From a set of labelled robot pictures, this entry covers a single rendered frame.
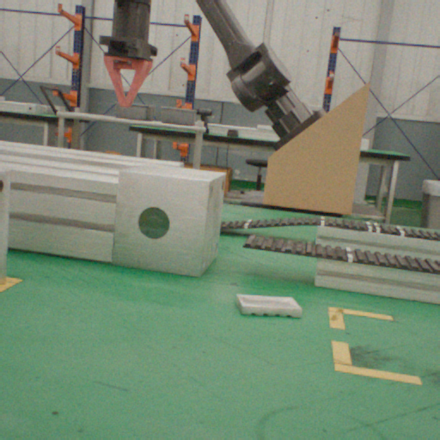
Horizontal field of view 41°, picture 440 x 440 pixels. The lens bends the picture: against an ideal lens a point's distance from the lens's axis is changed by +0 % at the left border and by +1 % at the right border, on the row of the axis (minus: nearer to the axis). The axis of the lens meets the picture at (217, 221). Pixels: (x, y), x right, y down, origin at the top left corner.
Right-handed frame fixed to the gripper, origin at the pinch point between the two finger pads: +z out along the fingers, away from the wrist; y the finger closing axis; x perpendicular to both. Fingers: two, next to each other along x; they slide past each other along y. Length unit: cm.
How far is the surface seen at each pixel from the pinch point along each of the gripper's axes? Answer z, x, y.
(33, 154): 8.3, -6.1, 17.9
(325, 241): 15.2, 33.1, 15.0
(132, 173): 7.1, 13.3, 36.9
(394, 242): 14.3, 41.6, 15.1
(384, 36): -125, 102, -720
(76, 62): -54, -296, -686
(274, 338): 16, 29, 50
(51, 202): 11.0, 5.2, 36.9
